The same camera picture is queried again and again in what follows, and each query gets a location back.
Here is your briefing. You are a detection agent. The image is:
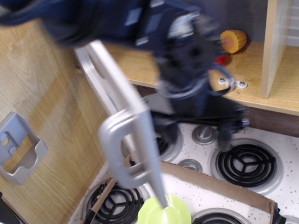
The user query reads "red toy pepper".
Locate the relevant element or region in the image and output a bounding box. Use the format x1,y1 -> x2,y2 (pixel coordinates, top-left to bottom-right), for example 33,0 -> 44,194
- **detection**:
214,53 -> 229,66

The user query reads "metal door catch bracket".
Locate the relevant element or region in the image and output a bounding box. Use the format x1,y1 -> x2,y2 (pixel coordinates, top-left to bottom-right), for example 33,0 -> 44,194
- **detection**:
218,77 -> 248,90

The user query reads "brown cardboard tray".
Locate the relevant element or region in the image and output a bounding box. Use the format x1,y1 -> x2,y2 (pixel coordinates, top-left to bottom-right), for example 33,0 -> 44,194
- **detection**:
68,162 -> 286,224

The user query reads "grey wall phone holder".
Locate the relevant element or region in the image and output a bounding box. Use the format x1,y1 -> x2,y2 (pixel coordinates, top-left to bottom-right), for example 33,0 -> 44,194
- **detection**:
0,112 -> 48,185

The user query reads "light green toy plate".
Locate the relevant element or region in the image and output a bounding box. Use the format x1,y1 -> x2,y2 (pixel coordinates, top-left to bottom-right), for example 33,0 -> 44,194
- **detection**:
137,194 -> 191,224

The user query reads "grey stove knob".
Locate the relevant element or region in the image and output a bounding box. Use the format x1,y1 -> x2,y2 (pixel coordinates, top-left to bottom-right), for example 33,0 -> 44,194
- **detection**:
192,125 -> 218,145
178,158 -> 203,173

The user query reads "silver microwave door handle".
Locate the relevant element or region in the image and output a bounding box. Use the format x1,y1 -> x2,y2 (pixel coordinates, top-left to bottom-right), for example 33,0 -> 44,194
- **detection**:
98,109 -> 160,189

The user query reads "grey toy microwave door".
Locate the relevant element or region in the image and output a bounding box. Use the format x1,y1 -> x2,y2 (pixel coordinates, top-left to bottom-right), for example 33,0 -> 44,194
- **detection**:
74,40 -> 167,208

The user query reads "grey stove knob upper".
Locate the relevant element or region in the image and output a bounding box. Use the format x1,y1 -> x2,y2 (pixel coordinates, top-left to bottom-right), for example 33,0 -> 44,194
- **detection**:
192,125 -> 218,145

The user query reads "black burner front right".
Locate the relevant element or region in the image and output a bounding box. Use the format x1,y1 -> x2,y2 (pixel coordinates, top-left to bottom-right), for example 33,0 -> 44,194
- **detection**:
191,208 -> 251,224

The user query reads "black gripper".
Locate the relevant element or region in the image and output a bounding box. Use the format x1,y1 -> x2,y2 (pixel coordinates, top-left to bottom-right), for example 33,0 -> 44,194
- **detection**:
144,68 -> 255,162

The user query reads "grey stove knob lower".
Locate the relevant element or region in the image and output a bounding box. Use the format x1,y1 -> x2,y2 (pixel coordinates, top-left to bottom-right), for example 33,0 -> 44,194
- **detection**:
178,158 -> 203,173

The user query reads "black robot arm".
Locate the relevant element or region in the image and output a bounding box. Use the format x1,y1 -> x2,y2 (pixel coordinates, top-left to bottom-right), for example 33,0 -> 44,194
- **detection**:
0,0 -> 245,152

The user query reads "yellow toy corn cob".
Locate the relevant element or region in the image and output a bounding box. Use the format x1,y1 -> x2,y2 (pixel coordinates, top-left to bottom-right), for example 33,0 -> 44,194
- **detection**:
220,29 -> 248,54

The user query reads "black burner front left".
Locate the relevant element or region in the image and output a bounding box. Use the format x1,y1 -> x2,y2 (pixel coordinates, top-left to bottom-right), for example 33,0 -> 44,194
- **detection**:
91,184 -> 150,224

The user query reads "black burner back right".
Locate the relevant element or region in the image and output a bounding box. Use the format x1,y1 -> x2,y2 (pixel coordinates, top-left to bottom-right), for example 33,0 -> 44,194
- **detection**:
209,138 -> 284,196

